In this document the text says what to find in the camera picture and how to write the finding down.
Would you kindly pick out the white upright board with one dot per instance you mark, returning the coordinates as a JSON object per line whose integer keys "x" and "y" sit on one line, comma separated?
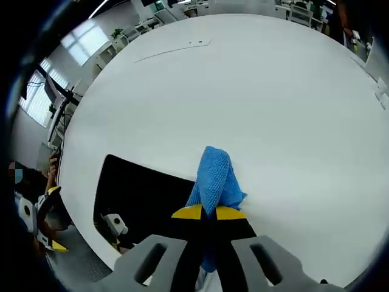
{"x": 378, "y": 57}

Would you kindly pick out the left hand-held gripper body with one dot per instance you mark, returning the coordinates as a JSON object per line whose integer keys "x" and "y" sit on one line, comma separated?
{"x": 27, "y": 217}

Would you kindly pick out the window with blinds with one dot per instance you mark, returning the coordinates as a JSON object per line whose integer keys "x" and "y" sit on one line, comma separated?
{"x": 85, "y": 42}

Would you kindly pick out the blue cleaning cloth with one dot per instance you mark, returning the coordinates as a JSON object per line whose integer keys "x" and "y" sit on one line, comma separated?
{"x": 212, "y": 179}

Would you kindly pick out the grey mesh office chair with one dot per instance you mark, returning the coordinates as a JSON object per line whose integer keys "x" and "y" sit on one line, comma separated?
{"x": 82, "y": 261}

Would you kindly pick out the black stand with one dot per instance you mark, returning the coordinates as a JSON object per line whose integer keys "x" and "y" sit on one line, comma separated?
{"x": 67, "y": 94}

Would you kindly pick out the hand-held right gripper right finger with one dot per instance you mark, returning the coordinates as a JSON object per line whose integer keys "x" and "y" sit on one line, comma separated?
{"x": 243, "y": 264}

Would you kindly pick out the black mirror with white frame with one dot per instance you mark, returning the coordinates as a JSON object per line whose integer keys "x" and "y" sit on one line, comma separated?
{"x": 136, "y": 194}

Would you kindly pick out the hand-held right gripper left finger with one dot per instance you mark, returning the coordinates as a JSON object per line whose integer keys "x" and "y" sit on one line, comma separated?
{"x": 152, "y": 264}

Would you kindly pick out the potted green plant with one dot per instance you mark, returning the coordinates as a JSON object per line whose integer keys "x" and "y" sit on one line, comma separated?
{"x": 117, "y": 33}

